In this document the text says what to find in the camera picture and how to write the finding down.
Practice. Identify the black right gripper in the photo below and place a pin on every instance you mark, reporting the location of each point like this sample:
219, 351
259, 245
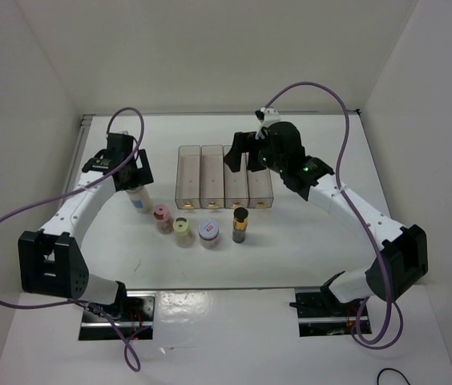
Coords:
241, 143

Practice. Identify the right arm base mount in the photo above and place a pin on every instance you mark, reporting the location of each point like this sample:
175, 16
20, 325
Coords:
318, 317

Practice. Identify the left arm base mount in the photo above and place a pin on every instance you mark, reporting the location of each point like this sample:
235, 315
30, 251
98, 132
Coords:
134, 320

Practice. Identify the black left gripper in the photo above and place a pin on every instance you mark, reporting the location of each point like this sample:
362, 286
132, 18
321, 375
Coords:
142, 175

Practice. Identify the yellow-lid spice jar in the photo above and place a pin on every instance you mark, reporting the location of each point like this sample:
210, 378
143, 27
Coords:
183, 233

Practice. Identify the white-lid red-label spice jar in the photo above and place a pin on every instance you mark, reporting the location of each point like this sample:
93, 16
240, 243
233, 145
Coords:
209, 233

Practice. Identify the clear bin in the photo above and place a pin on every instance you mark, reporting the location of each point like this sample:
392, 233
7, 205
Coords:
187, 194
260, 192
212, 177
236, 186

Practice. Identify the tall silver-lid blue-label spice jar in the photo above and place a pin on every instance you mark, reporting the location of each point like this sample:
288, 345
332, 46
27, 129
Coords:
140, 199

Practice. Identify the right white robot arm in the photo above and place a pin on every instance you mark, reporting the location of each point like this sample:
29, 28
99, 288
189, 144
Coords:
401, 257

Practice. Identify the black-cap gold-band pepper bottle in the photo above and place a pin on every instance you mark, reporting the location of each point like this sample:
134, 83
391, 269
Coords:
240, 223

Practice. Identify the pink-lid spice jar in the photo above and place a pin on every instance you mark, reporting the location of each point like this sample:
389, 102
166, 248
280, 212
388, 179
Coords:
163, 219

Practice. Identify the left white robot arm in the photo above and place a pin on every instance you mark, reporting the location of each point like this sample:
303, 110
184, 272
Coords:
51, 261

